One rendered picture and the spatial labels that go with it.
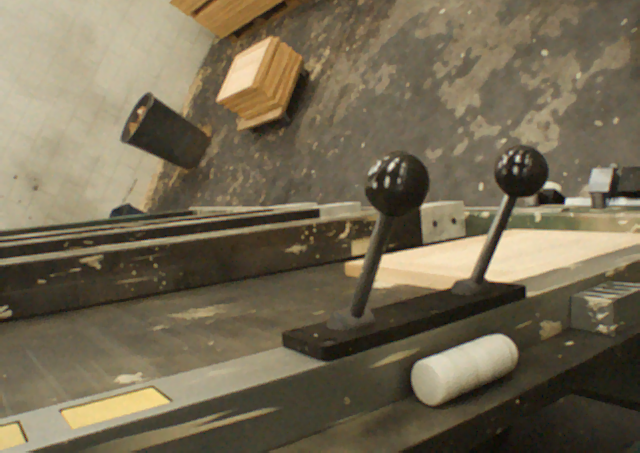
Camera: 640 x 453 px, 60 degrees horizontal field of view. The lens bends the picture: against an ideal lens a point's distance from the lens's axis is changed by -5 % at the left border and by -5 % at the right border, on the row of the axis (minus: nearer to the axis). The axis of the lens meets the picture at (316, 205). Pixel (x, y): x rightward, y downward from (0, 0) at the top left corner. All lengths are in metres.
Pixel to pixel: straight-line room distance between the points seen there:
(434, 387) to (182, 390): 0.15
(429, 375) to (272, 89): 3.70
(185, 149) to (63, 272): 4.42
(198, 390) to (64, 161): 5.66
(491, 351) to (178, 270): 0.54
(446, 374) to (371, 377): 0.05
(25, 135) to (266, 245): 5.12
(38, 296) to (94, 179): 5.23
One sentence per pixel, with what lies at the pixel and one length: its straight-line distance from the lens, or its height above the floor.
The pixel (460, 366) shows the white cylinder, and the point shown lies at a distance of 0.38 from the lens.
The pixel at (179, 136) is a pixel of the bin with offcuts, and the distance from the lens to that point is 5.15.
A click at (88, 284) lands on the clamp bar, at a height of 1.53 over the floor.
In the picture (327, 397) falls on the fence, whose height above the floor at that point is 1.52.
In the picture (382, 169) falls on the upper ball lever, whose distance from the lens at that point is 0.32.
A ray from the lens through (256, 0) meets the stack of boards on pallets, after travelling 5.38.
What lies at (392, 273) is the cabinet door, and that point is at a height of 1.24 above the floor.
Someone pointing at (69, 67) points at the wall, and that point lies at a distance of 6.17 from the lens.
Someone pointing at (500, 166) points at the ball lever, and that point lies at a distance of 0.41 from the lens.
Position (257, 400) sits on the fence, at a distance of 0.33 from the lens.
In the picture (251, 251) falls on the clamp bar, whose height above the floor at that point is 1.33.
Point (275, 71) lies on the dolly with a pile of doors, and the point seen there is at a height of 0.28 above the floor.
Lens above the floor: 1.75
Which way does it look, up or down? 31 degrees down
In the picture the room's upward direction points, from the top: 60 degrees counter-clockwise
